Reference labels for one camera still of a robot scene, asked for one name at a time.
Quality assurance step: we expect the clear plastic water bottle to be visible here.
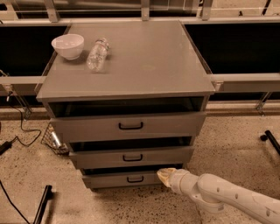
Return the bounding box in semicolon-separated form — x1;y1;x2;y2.
87;38;109;73

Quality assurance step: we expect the grey top drawer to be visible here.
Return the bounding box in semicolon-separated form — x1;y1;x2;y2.
51;112;206;143

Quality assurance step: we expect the black cable on floor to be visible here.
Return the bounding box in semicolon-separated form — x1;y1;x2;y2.
0;90;42;156

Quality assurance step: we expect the black left base leg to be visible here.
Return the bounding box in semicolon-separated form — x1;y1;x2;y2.
33;185;53;224

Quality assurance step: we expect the wire mesh basket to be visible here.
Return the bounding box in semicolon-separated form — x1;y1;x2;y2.
41;123;69;156

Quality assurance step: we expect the black base leg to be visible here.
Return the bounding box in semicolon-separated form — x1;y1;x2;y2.
33;185;53;224
260;130;280;155

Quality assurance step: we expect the white bowl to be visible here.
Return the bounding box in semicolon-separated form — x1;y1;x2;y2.
52;34;84;60

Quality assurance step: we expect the grey drawer cabinet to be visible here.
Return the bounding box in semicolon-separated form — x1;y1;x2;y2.
35;20;216;191

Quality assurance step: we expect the grey drawer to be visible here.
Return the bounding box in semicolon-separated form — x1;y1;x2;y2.
68;136;194;169
80;164;183;189
51;112;206;143

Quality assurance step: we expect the grey bottom drawer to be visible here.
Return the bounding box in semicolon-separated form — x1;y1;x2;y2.
80;164;183;189

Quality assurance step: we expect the metal railing frame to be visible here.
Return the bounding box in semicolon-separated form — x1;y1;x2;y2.
0;0;280;117

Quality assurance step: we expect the black right base leg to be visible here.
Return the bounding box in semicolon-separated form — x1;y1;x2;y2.
260;130;280;155

